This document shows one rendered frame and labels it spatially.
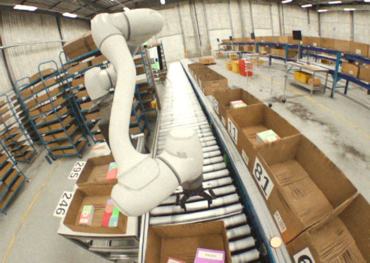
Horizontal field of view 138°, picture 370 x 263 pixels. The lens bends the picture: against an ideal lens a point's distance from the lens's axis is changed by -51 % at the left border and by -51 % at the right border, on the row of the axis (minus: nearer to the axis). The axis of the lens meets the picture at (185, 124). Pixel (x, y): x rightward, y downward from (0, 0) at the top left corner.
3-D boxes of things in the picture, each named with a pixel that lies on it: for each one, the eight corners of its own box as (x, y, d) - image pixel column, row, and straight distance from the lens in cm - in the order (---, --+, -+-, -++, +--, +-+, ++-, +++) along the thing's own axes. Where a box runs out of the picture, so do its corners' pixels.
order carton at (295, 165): (249, 171, 79) (253, 146, 67) (293, 157, 93) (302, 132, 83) (284, 245, 65) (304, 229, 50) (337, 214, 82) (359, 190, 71)
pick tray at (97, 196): (84, 196, 120) (76, 187, 114) (131, 192, 99) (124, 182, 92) (72, 231, 109) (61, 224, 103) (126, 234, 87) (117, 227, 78)
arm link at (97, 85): (90, 98, 129) (79, 74, 128) (109, 89, 131) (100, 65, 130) (92, 101, 113) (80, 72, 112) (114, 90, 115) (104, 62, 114)
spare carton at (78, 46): (61, 47, 263) (66, 42, 277) (71, 61, 270) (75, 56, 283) (81, 37, 241) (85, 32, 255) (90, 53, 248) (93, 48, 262)
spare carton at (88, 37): (83, 37, 237) (87, 32, 252) (93, 53, 247) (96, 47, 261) (107, 27, 220) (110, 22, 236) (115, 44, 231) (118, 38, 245)
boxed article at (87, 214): (95, 208, 106) (92, 205, 104) (91, 226, 101) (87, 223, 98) (86, 208, 110) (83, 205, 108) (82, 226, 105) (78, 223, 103)
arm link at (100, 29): (97, 34, 54) (134, 26, 59) (84, 10, 69) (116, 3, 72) (99, 60, 63) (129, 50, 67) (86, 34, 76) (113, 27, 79)
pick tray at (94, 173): (93, 166, 139) (87, 158, 135) (132, 160, 121) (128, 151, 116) (82, 192, 124) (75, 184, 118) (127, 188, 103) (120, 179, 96)
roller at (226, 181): (152, 197, 99) (151, 190, 99) (233, 184, 97) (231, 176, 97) (149, 197, 94) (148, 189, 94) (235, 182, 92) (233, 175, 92)
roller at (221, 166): (153, 180, 107) (152, 173, 106) (227, 167, 105) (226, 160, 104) (152, 182, 103) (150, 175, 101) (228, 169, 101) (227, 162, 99)
